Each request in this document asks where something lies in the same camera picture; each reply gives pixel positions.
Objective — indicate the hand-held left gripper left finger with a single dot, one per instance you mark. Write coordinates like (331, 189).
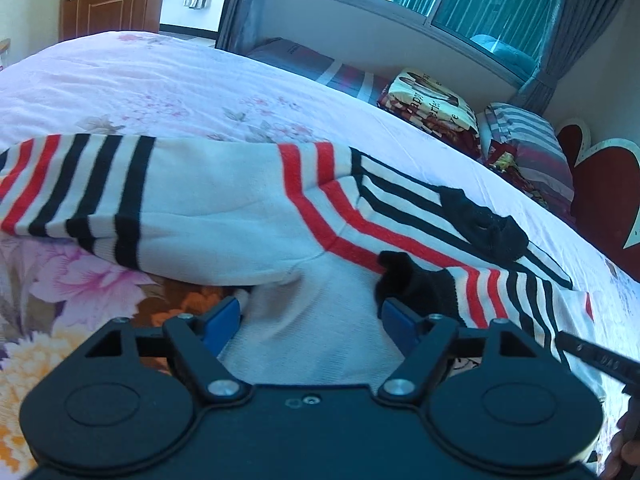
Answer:
(225, 322)

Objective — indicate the striped pillow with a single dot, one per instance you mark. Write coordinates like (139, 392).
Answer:
(530, 135)

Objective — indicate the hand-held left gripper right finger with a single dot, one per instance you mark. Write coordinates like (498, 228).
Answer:
(400, 325)

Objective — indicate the brown wooden door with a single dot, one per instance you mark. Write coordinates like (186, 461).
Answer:
(110, 0)

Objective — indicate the folded printed blanket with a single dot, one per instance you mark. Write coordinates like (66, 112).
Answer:
(430, 105)

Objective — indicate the pink floral bedspread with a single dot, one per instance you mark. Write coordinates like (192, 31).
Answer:
(150, 85)

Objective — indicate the red and white headboard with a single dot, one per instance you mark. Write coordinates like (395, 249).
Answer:
(605, 185)

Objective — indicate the person's right hand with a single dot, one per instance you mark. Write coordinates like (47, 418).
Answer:
(627, 445)

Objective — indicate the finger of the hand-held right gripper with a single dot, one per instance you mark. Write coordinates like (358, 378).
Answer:
(595, 357)

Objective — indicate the grey curtain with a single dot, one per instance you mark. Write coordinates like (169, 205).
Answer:
(575, 25)
(245, 5)

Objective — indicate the striped knit sweater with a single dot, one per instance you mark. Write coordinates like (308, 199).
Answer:
(225, 210)

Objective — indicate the striped bed sheet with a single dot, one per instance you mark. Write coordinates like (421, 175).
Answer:
(320, 67)

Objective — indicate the teal curtain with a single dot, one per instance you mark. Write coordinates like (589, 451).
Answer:
(480, 0)

